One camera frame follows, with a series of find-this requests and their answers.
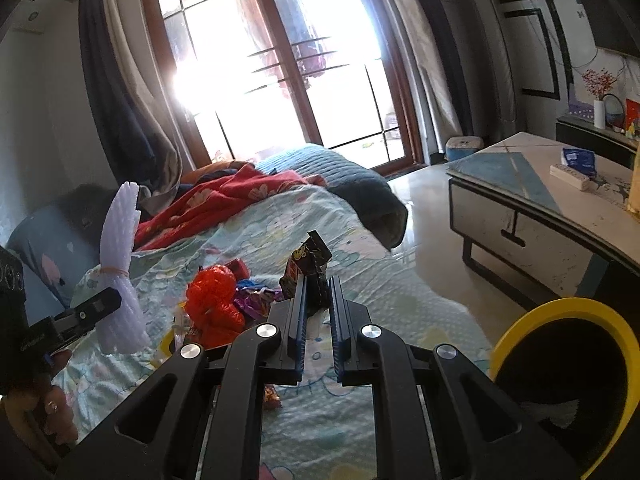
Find white foam net bundle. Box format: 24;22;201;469
96;182;150;354

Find dark snack wrapper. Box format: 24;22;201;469
279;231;332;299

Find yellow rim trash bin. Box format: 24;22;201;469
489;297;639;479

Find left hand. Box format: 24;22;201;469
1;349;78;466

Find yellow white plastic wrapper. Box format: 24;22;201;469
151;301;193;370

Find red mesh fruit net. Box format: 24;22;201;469
184;264;245;349

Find light green cartoon bedsheet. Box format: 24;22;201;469
49;184;497;480

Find purple snack wrapper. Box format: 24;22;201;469
233;280;284;321

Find red snack packet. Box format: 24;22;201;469
224;259;250;282

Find coffee table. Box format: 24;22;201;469
448;132;639;313

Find red floral blanket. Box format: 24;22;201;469
134;165;326;250

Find grey beige curtain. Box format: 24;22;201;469
78;0;182;194

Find white power strip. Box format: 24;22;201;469
549;164;590;192

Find blue quilted sofa cover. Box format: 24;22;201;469
255;143;408;250

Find blue tissue pack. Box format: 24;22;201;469
561;146;597;178

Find tv cabinet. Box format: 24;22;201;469
555;116;638;169

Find white vase red flowers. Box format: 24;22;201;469
582;68;617;129

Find window with brown frame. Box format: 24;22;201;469
143;0;423;176

